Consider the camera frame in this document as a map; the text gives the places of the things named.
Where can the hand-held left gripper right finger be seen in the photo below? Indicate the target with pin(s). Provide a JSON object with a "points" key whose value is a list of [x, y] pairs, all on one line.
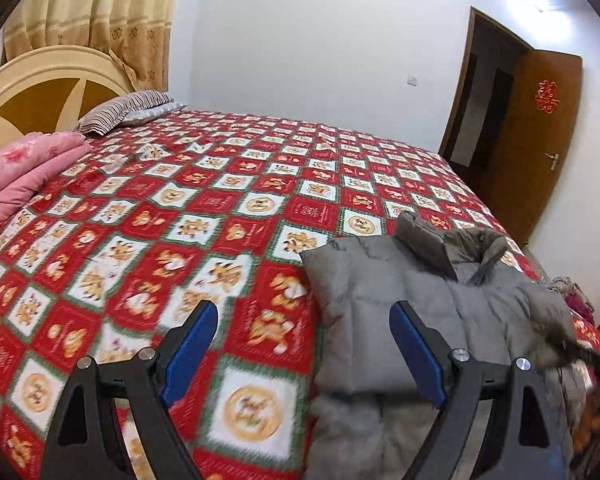
{"points": [[415, 355]]}

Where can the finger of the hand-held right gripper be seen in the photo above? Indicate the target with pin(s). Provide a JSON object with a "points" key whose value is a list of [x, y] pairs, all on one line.
{"points": [[595, 360]]}

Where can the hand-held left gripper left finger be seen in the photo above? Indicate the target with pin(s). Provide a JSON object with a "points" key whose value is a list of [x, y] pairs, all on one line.
{"points": [[195, 345]]}

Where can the grey down jacket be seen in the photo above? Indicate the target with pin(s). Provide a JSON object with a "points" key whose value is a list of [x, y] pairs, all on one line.
{"points": [[370, 285]]}

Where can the pile of magenta clothes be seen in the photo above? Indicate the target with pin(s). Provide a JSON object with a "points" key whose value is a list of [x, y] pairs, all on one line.
{"points": [[577, 300]]}

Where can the red printed blanket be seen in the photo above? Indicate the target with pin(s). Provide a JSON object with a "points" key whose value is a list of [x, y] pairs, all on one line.
{"points": [[180, 200]]}

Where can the brown wooden door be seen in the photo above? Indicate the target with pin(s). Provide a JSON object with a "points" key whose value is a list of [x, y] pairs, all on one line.
{"points": [[530, 160]]}

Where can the grey dotted pillow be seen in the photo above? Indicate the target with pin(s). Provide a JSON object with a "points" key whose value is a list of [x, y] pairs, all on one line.
{"points": [[160, 110]]}

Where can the pink folded quilt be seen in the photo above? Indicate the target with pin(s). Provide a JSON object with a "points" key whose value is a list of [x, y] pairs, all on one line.
{"points": [[25, 165]]}

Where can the striped pillow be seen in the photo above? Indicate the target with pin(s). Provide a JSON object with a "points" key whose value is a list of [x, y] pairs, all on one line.
{"points": [[115, 110]]}

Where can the red paper door decoration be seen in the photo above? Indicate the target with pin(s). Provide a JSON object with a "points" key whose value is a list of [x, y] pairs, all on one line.
{"points": [[546, 97]]}

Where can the cream wooden headboard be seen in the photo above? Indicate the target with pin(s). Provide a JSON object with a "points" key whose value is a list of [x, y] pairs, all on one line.
{"points": [[30, 90]]}

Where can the beige patterned curtain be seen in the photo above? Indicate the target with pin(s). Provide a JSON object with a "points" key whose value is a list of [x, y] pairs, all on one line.
{"points": [[80, 5]]}

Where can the brown door frame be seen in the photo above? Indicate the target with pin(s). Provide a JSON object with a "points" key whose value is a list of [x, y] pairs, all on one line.
{"points": [[459, 100]]}

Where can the white wall switch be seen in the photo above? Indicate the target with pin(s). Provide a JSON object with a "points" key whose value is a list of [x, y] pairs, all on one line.
{"points": [[412, 80]]}

